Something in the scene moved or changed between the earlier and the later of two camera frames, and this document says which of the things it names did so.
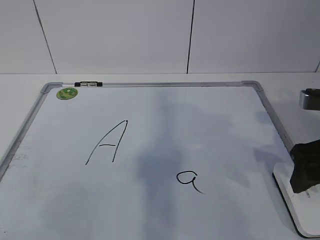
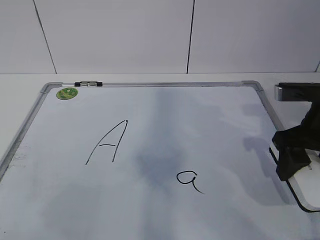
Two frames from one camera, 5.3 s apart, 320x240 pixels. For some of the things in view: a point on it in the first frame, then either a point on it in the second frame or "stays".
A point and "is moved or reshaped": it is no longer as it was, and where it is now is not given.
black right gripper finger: [306, 158] -> [291, 144]
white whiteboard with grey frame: [191, 160] stays
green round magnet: [67, 93] stays
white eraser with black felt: [304, 207] is moved or reshaped
